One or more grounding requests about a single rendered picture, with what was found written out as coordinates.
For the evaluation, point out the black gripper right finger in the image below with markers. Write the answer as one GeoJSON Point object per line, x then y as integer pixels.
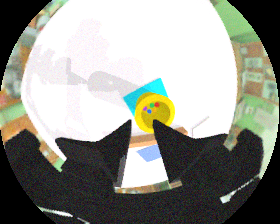
{"type": "Point", "coordinates": [178, 151]}

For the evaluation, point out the tan flat bar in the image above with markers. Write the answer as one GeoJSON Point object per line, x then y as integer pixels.
{"type": "Point", "coordinates": [147, 139]}

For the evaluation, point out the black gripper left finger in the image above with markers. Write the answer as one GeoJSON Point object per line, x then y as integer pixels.
{"type": "Point", "coordinates": [109, 153]}

